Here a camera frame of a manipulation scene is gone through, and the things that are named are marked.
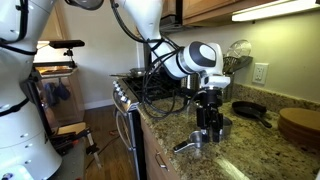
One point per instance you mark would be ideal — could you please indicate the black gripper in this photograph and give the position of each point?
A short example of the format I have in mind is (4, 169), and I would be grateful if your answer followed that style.
(210, 110)

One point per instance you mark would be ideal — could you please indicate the small steel measuring cup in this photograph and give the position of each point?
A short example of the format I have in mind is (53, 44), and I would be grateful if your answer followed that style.
(196, 138)

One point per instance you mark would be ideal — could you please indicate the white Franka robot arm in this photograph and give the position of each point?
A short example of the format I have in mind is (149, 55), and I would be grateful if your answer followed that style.
(146, 16)

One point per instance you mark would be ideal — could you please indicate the small steel utensil holder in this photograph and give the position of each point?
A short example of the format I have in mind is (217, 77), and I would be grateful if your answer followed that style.
(230, 95)

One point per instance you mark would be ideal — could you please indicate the black cast iron pan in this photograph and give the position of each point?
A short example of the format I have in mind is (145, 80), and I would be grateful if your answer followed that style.
(248, 109)

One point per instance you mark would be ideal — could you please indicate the large steel utensil holder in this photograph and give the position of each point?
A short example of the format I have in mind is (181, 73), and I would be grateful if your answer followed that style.
(191, 82)

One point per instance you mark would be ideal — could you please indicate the white drawer cabinet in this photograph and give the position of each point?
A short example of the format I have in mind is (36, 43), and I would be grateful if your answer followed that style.
(151, 150)

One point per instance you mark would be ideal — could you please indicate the round wooden board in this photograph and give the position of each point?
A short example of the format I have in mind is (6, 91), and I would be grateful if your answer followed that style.
(300, 116)
(293, 138)

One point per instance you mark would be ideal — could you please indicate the stainless steel gas stove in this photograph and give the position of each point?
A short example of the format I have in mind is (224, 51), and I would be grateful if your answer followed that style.
(133, 86)

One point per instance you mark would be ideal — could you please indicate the silver frying pan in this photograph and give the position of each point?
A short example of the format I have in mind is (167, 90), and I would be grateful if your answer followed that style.
(137, 72)

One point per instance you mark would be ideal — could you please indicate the black bar clamp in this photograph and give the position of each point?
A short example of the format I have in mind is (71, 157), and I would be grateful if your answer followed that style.
(90, 146)

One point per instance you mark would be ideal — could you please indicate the dark range hood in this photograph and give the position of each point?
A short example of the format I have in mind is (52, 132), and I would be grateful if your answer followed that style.
(168, 21)

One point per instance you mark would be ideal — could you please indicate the wooden upper cabinet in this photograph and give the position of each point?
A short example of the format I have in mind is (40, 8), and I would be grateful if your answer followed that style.
(206, 6)

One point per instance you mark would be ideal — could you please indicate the light wooden board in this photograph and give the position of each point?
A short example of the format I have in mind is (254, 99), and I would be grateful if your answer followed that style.
(71, 128)

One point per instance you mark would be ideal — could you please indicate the under-cabinet light strip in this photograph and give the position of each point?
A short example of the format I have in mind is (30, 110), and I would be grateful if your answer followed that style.
(276, 10)

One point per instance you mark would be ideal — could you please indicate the metal baking tray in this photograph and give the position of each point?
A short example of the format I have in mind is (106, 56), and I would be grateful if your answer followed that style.
(55, 70)

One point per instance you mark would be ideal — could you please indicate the white wall outlet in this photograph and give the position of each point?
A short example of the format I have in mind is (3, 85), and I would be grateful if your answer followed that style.
(260, 73)

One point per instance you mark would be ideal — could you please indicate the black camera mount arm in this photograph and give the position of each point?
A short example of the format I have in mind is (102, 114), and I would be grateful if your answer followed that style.
(70, 53)

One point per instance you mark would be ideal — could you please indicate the black stereo camera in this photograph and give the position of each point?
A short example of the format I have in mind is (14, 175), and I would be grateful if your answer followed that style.
(66, 44)

